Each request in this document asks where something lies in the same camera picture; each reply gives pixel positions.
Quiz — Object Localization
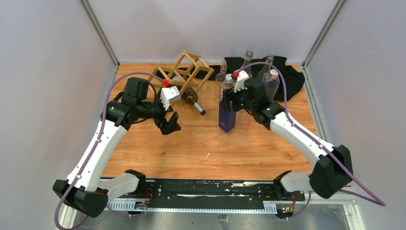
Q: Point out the blue BLU labelled bottle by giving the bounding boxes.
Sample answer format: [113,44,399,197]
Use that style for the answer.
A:
[261,69,280,102]

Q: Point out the dark bottle grey cap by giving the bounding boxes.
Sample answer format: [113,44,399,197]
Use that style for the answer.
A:
[181,86,206,115]

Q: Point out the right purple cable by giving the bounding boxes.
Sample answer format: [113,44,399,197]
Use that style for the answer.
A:
[231,62,387,219]

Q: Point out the clear bottle white label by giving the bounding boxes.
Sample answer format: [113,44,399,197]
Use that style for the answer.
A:
[256,55,274,79]

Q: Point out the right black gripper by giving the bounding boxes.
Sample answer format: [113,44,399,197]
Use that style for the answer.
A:
[220,81,256,113]

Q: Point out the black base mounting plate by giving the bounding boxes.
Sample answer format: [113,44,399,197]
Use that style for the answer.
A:
[115,178,306,210]

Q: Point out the blue bottle silver cap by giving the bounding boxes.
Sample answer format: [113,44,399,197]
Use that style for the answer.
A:
[218,74,237,133]

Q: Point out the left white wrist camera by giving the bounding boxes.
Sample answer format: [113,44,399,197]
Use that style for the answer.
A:
[160,86,181,111]

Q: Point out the aluminium frame rails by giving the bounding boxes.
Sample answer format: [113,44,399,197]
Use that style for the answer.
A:
[65,177,358,214]

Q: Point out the wooden lattice wine rack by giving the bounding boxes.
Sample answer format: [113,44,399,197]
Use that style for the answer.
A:
[152,50,214,93]

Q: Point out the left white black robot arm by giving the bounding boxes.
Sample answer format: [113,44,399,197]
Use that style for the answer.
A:
[53,77,181,218]

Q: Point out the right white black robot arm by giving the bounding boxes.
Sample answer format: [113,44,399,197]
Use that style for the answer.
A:
[220,78,353,200]

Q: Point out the black cloth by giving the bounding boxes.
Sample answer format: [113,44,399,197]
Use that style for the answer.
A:
[155,56,305,102]

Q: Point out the clear bottle gold black label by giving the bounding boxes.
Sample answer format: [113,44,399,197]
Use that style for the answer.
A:
[241,50,253,76]

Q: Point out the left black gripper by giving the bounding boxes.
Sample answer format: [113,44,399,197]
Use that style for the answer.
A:
[137,93,181,134]

